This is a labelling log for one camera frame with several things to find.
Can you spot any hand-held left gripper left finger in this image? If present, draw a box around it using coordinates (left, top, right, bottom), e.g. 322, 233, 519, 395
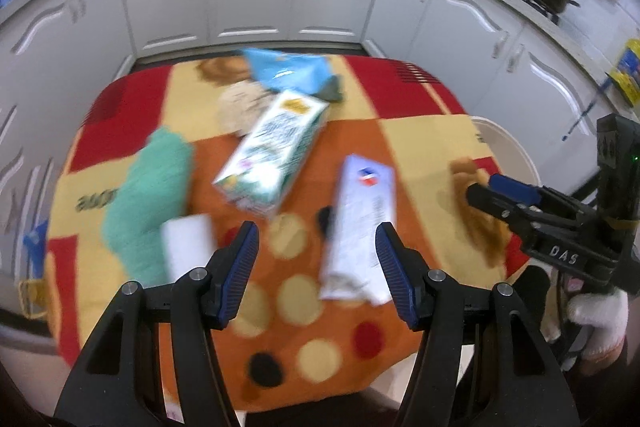
52, 221, 261, 427

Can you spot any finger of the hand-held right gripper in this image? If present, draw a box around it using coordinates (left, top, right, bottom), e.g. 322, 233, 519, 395
487, 173, 599, 221
465, 184, 597, 238

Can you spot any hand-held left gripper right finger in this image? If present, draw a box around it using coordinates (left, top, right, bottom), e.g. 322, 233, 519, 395
375, 222, 581, 427

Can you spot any white small box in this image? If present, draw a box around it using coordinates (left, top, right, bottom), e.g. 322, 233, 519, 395
161, 214, 217, 280

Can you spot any white carton red blue logo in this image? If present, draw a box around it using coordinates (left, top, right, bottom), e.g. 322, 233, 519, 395
319, 153, 397, 307

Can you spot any green cloth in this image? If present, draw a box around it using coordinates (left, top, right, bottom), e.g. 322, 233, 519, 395
102, 127, 196, 280

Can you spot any green white milk carton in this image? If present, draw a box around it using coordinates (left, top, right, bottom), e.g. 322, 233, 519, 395
212, 89, 331, 218

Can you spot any blue snack bag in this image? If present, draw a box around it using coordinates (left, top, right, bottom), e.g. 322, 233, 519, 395
241, 48, 346, 102

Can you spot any person's right hand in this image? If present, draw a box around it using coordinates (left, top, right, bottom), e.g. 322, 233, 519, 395
567, 289, 630, 360

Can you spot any red yellow rose printed blanket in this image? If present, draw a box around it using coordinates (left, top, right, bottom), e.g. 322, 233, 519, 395
45, 52, 531, 413

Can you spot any yellow oil bottle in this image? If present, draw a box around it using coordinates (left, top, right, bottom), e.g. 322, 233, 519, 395
610, 38, 640, 105

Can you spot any blue lanyard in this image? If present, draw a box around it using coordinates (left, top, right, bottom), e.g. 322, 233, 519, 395
562, 79, 613, 142

